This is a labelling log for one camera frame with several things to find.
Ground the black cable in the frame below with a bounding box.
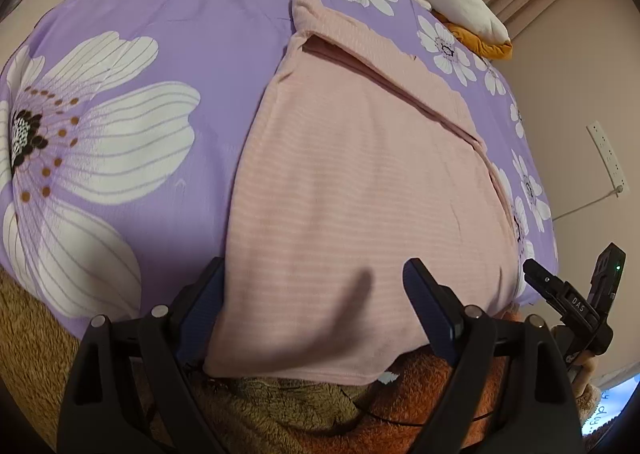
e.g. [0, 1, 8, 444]
[330, 384, 501, 437]

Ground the purple floral bed sheet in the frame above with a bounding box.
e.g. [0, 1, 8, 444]
[0, 0, 558, 340]

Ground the white power cable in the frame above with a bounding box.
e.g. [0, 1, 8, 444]
[552, 186, 621, 222]

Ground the pink striped sweater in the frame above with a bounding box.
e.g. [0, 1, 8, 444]
[204, 0, 526, 387]

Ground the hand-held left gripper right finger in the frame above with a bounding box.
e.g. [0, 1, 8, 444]
[402, 258, 586, 454]

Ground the orange fleece clothing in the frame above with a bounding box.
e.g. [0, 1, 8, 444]
[345, 306, 531, 440]

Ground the white power strip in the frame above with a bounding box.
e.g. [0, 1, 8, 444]
[586, 120, 628, 197]

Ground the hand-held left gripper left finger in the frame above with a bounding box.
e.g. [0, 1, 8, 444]
[57, 256, 228, 454]

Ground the person's right hand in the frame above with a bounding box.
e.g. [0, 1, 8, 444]
[572, 351, 598, 397]

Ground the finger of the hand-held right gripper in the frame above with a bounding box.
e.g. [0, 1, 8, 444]
[522, 259, 564, 305]

